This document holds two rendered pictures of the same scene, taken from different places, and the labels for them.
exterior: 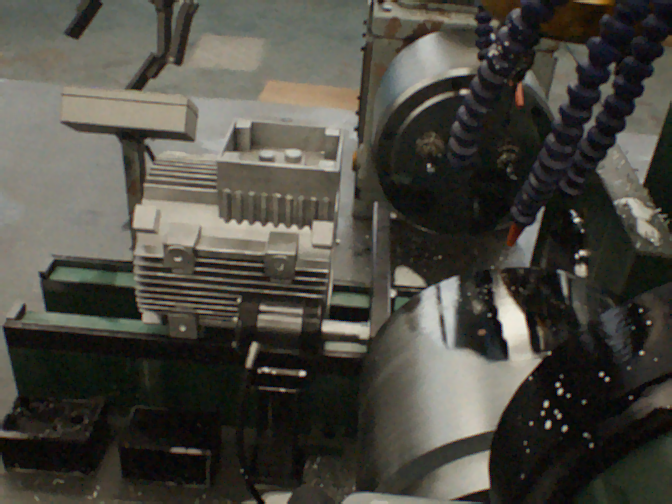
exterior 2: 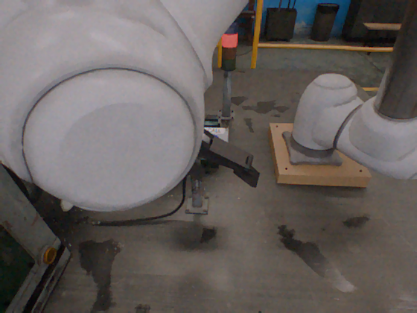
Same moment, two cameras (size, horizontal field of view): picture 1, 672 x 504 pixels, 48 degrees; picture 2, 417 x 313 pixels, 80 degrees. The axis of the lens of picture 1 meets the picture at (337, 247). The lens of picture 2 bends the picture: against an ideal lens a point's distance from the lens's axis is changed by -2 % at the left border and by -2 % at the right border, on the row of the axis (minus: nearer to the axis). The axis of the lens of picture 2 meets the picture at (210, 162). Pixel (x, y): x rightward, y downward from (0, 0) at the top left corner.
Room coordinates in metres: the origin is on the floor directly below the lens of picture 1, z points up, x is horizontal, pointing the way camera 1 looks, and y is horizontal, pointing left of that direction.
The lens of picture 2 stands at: (1.44, 0.36, 1.42)
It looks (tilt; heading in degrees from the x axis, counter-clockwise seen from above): 41 degrees down; 183
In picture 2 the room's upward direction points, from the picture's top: straight up
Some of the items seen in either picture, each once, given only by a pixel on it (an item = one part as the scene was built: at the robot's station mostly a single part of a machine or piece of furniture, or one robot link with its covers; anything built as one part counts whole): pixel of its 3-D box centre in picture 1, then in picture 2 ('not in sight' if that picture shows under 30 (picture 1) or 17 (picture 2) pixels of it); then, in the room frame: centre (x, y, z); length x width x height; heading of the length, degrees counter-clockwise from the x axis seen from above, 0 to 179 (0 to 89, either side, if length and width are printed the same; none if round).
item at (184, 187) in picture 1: (245, 245); not in sight; (0.69, 0.10, 1.02); 0.20 x 0.19 x 0.19; 89
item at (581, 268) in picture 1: (559, 273); not in sight; (0.69, -0.25, 1.02); 0.15 x 0.02 x 0.15; 179
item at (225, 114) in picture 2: not in sight; (228, 72); (0.40, 0.39, 1.01); 0.08 x 0.08 x 0.42; 89
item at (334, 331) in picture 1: (332, 331); not in sight; (0.56, 0.00, 1.01); 0.08 x 0.02 x 0.02; 89
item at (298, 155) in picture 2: not in sight; (310, 139); (0.68, 0.70, 0.88); 0.22 x 0.18 x 0.06; 1
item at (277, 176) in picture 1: (282, 174); not in sight; (0.69, 0.06, 1.11); 0.12 x 0.11 x 0.07; 89
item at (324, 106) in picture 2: not in sight; (325, 110); (0.71, 0.70, 1.02); 0.18 x 0.16 x 0.22; 39
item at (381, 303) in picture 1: (378, 271); not in sight; (0.66, -0.05, 1.01); 0.26 x 0.04 x 0.03; 179
